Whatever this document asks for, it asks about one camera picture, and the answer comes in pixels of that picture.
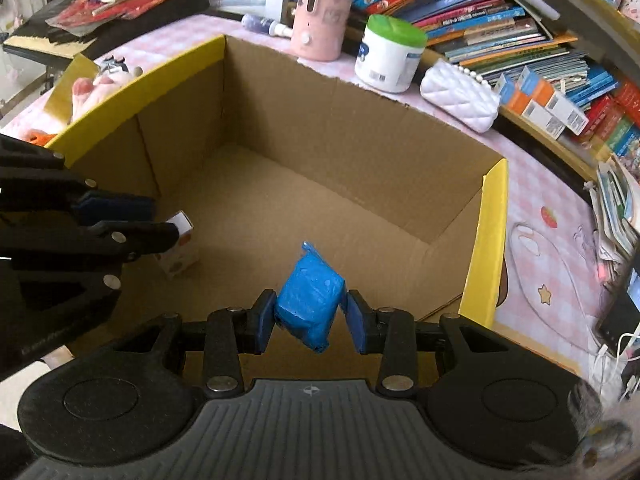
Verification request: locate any blue packet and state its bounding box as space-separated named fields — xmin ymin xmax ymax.
xmin=276 ymin=242 xmax=346 ymax=353

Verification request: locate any small white red box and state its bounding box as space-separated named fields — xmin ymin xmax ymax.
xmin=155 ymin=210 xmax=200 ymax=278

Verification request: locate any pink paw plush toy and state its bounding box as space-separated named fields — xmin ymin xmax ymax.
xmin=72 ymin=72 xmax=134 ymax=122

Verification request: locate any grey mouse toy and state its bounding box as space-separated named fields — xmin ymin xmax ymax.
xmin=99 ymin=54 xmax=143 ymax=77

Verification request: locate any pink chick plush toy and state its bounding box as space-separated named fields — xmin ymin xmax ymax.
xmin=21 ymin=129 xmax=55 ymax=146

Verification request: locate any yellow tape roll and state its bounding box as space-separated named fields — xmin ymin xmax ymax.
xmin=43 ymin=54 xmax=99 ymax=126

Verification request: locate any pink checkered tablecloth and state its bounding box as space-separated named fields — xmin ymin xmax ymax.
xmin=1 ymin=15 xmax=618 ymax=393

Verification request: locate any yellow cardboard box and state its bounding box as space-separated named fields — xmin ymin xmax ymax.
xmin=51 ymin=36 xmax=508 ymax=356

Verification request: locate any black electronic keyboard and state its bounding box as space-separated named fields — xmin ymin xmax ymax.
xmin=2 ymin=0 xmax=209 ymax=70

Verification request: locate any black smartphone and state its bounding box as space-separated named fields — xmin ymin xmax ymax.
xmin=594 ymin=253 xmax=640 ymax=359

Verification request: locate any red papers pile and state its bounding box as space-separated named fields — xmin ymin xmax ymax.
xmin=46 ymin=0 xmax=167 ymax=37

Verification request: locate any white quilted purse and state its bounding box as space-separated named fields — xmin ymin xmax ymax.
xmin=419 ymin=60 xmax=500 ymax=133

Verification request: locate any orange white medicine box lower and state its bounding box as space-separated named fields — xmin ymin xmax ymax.
xmin=494 ymin=74 xmax=565 ymax=140

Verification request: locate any orange white medicine box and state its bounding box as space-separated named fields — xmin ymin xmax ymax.
xmin=518 ymin=66 xmax=588 ymax=136
xmin=494 ymin=74 xmax=565 ymax=140

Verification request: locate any stack of papers and magazines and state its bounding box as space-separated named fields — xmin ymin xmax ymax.
xmin=587 ymin=155 xmax=639 ymax=289

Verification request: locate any white jar green lid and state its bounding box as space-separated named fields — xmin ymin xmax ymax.
xmin=355 ymin=14 xmax=427 ymax=93

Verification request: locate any orange white medicine box upper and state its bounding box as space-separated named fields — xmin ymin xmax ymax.
xmin=518 ymin=66 xmax=588 ymax=136

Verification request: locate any spray bottle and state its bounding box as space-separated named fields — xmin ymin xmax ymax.
xmin=241 ymin=14 xmax=293 ymax=39

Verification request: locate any row of leaning books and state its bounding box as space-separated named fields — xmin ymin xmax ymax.
xmin=352 ymin=0 xmax=620 ymax=110

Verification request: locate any pink humidifier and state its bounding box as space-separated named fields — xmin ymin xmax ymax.
xmin=291 ymin=0 xmax=352 ymax=62

